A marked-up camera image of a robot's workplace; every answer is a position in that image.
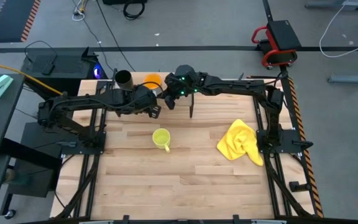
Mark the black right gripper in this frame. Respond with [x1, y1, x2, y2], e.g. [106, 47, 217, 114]
[157, 64, 200, 100]

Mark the black cup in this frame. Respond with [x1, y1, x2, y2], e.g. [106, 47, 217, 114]
[114, 69, 135, 92]

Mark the yellow-green mug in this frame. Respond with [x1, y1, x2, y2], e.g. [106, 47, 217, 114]
[152, 128, 172, 154]

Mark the yellow cloth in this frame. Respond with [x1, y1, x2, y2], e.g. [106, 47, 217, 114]
[216, 118, 265, 167]

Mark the black computer tower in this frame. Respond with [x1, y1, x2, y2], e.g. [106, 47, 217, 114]
[20, 46, 108, 97]

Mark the black adapter box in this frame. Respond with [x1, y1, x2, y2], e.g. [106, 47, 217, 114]
[41, 55, 58, 77]

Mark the red and black rolling stool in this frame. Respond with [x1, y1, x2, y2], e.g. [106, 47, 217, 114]
[251, 19, 303, 70]

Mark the black rolling cart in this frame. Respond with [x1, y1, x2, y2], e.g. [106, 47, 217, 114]
[0, 123, 62, 218]

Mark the mint green stapler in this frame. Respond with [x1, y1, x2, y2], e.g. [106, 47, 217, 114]
[0, 74, 14, 99]

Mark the black mat with orange stripes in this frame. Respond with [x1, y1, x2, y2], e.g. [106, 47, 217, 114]
[0, 0, 42, 44]

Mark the orange black hazard tape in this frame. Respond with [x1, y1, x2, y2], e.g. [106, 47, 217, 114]
[287, 77, 324, 218]

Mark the grey metal stand foot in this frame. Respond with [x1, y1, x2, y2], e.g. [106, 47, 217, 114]
[305, 0, 358, 9]
[328, 67, 358, 85]

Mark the wooden shelf with black frame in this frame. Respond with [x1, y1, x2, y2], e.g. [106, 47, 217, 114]
[109, 66, 196, 119]

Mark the black metal table frame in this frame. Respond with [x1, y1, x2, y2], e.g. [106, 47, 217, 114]
[54, 73, 319, 224]

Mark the long black floor cable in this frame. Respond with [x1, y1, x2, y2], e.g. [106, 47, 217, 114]
[96, 0, 136, 72]

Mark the coiled black cable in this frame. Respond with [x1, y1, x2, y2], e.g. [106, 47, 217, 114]
[122, 0, 146, 21]

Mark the white power cable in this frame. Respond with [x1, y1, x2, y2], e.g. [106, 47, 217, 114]
[71, 0, 90, 22]

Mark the yellow cable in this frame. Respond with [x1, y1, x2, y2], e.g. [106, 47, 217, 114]
[0, 59, 65, 96]

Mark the black clamp handle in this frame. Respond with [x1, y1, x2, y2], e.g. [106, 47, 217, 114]
[289, 180, 311, 193]
[291, 139, 314, 149]

